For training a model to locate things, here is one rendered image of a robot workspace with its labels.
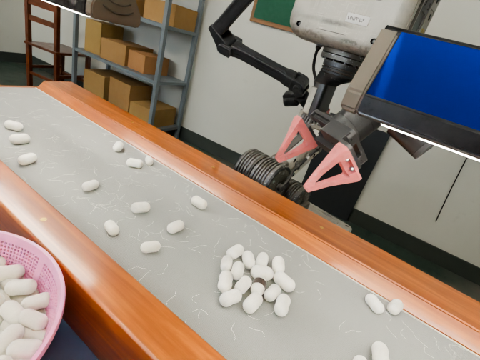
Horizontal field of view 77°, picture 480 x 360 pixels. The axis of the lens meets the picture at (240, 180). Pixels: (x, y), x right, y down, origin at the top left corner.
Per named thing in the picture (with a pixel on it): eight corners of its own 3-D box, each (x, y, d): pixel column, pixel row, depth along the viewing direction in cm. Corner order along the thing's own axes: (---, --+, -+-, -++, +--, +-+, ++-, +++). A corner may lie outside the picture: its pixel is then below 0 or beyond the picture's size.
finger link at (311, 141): (280, 166, 55) (321, 134, 54) (298, 186, 49) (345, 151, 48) (261, 141, 51) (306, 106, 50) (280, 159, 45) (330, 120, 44)
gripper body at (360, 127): (321, 142, 53) (355, 116, 52) (358, 169, 44) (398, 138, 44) (306, 115, 49) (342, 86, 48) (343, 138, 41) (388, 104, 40)
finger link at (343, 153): (298, 186, 49) (344, 150, 49) (322, 211, 43) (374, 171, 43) (279, 158, 45) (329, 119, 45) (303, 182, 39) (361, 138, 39)
